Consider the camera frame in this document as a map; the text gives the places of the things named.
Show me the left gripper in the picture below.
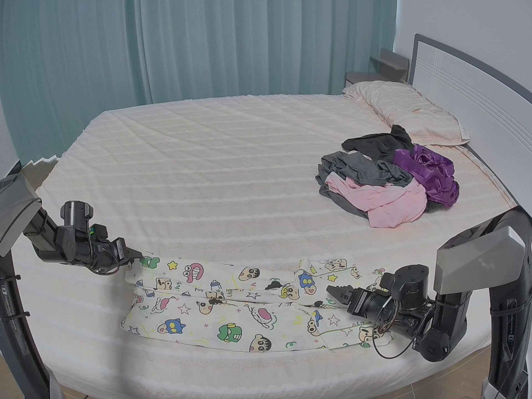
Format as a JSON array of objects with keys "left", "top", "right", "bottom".
[{"left": 99, "top": 237, "right": 144, "bottom": 272}]

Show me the grey garment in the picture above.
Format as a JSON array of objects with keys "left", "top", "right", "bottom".
[{"left": 316, "top": 150, "right": 410, "bottom": 223}]

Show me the pale pink pillow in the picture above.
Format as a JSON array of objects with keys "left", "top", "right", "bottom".
[{"left": 342, "top": 81, "right": 470, "bottom": 146}]

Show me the bed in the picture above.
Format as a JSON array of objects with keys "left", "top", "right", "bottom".
[{"left": 8, "top": 34, "right": 532, "bottom": 399}]

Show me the black garment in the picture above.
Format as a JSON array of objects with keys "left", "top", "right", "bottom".
[{"left": 342, "top": 125, "right": 415, "bottom": 159}]

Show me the white printed pyjama top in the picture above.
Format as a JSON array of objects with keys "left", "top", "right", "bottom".
[{"left": 121, "top": 254, "right": 395, "bottom": 353}]

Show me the purple satin garment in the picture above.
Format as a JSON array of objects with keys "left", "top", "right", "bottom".
[{"left": 393, "top": 145, "right": 460, "bottom": 210}]

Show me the grey bedside table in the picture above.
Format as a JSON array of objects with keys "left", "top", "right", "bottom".
[{"left": 345, "top": 48, "right": 410, "bottom": 85}]

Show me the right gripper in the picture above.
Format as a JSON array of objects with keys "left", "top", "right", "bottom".
[{"left": 326, "top": 284, "right": 394, "bottom": 320}]

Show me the pink garment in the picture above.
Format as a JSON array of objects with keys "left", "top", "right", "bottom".
[{"left": 325, "top": 172, "right": 428, "bottom": 228}]

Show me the black cable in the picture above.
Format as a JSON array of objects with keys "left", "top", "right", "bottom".
[{"left": 371, "top": 327, "right": 417, "bottom": 359}]

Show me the blue-green curtain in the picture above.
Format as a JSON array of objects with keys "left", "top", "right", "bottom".
[
  {"left": 0, "top": 0, "right": 154, "bottom": 163},
  {"left": 133, "top": 0, "right": 400, "bottom": 99}
]

